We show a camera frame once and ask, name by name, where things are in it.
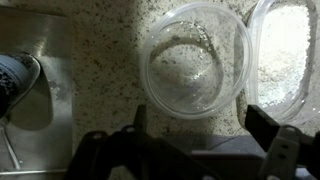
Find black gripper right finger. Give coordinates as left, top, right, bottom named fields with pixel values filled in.
left=244, top=104, right=320, bottom=180

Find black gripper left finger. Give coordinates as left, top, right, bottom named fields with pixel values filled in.
left=63, top=104, right=218, bottom=180

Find clear glass bowl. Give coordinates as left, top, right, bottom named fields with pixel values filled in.
left=139, top=2, right=254, bottom=120

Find rectangular clear plastic container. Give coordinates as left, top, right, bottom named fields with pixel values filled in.
left=244, top=0, right=320, bottom=125

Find stainless steel sink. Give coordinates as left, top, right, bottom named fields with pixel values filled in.
left=0, top=6, right=74, bottom=176

